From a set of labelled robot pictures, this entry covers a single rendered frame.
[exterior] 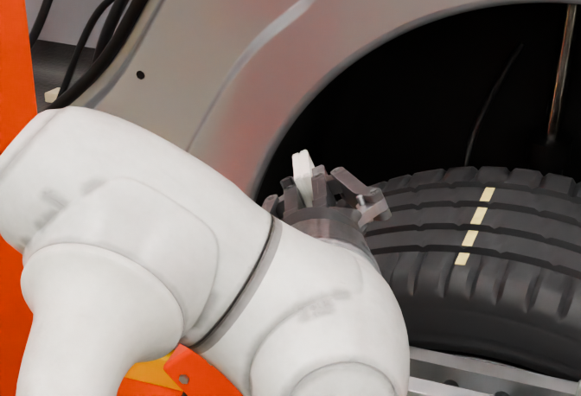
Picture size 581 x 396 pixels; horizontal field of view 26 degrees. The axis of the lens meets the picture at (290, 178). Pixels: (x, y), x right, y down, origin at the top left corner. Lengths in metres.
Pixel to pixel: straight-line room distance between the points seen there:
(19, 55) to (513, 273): 0.46
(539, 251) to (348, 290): 0.39
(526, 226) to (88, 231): 0.55
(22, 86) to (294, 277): 0.41
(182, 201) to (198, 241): 0.03
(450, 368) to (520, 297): 0.08
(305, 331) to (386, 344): 0.05
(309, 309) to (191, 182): 0.11
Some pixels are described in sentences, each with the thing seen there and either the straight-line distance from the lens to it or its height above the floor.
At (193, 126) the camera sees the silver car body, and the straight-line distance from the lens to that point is 1.55.
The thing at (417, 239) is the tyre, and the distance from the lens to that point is 1.17.
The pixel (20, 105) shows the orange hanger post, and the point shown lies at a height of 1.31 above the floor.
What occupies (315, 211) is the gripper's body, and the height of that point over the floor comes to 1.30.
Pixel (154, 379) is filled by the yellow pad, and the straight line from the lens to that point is 1.77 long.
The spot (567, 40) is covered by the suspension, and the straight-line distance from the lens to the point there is 1.63.
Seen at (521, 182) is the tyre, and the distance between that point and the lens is 1.25.
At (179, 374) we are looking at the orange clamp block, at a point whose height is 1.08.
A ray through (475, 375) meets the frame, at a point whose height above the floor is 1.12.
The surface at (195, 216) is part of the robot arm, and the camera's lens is 0.75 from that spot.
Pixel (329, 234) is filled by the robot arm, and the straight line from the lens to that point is 0.89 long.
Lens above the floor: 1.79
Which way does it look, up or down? 29 degrees down
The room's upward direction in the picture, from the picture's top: straight up
